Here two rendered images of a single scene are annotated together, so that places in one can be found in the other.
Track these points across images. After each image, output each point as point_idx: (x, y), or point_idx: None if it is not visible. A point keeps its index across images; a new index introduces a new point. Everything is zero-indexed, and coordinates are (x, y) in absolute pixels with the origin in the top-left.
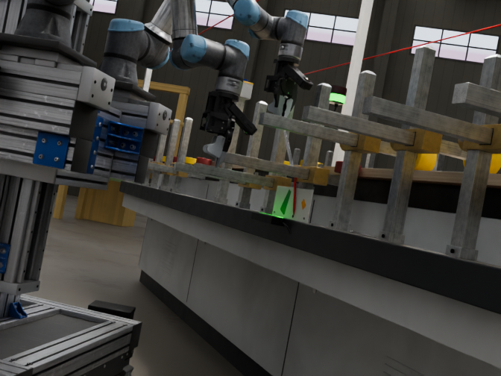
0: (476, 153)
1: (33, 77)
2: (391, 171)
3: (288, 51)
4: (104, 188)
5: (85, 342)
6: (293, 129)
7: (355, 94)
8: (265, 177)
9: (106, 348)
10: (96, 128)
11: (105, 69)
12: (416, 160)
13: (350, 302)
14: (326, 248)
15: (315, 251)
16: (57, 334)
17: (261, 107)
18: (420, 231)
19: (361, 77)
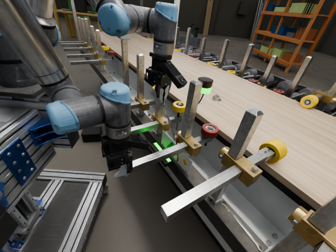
0: None
1: None
2: (247, 151)
3: (163, 50)
4: (53, 155)
5: (79, 233)
6: (194, 204)
7: (239, 128)
8: (154, 124)
9: (92, 213)
10: (16, 152)
11: (2, 77)
12: (273, 159)
13: (223, 243)
14: (207, 214)
15: (198, 205)
16: (64, 218)
17: (140, 58)
18: (263, 190)
19: (249, 118)
